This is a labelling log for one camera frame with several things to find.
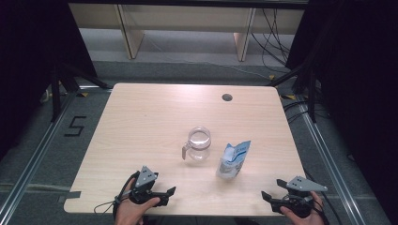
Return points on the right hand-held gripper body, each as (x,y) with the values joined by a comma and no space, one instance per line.
(302,185)

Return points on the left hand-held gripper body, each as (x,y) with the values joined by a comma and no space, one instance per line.
(145,179)

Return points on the blue and white pouch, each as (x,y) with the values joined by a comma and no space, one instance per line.
(233,162)

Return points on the person's right hand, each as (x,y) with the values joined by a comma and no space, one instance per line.
(308,220)

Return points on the person's left hand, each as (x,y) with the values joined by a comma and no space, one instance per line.
(128,212)

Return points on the grey tape strip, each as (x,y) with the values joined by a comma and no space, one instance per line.
(70,195)

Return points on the yellow black tape piece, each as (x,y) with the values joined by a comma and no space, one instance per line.
(83,94)
(288,97)

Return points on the black tape floor mark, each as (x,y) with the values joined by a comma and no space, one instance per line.
(75,126)

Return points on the black metal stand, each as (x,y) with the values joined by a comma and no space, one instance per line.
(56,93)
(311,93)

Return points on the dark curtain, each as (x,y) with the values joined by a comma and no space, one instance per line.
(359,78)
(37,62)

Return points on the light wooden shelf unit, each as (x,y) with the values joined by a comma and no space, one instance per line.
(187,18)

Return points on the aluminium floor rail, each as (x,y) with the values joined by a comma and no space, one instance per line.
(34,156)
(331,165)

